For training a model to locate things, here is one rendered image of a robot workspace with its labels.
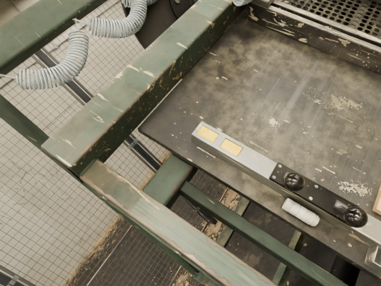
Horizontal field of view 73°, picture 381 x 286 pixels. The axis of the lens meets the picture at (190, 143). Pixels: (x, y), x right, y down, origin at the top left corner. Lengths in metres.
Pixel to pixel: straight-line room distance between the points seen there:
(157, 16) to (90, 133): 0.79
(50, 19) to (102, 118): 0.51
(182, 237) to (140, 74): 0.43
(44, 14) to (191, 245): 0.87
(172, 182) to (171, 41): 0.41
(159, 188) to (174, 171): 0.06
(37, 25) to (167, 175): 0.67
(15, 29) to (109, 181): 0.62
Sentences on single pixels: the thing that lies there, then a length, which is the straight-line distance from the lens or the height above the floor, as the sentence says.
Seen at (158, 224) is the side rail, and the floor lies 1.59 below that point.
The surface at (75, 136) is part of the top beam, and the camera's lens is 0.66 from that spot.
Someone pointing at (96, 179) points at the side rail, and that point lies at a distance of 0.65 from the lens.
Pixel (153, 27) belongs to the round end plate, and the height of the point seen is 1.91.
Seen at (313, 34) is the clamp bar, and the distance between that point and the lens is 1.01.
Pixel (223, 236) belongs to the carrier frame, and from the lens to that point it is 1.68.
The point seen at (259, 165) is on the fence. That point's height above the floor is 1.49.
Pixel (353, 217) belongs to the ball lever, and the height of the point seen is 1.42.
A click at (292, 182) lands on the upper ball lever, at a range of 0.53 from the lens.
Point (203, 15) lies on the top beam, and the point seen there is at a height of 1.82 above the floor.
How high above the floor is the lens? 1.86
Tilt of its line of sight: 21 degrees down
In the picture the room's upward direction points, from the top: 43 degrees counter-clockwise
